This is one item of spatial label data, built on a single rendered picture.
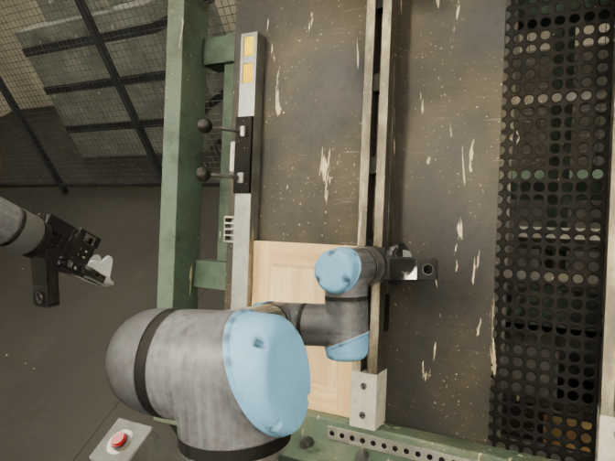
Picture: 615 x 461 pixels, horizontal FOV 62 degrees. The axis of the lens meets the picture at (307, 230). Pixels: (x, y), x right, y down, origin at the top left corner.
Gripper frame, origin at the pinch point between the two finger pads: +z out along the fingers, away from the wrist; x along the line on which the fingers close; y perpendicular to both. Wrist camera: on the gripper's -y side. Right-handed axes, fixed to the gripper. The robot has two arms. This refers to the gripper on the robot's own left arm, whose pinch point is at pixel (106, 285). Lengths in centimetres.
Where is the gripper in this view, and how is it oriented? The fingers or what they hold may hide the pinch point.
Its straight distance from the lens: 116.9
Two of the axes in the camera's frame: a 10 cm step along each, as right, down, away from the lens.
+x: -8.8, -0.5, 4.7
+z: 4.0, 4.3, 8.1
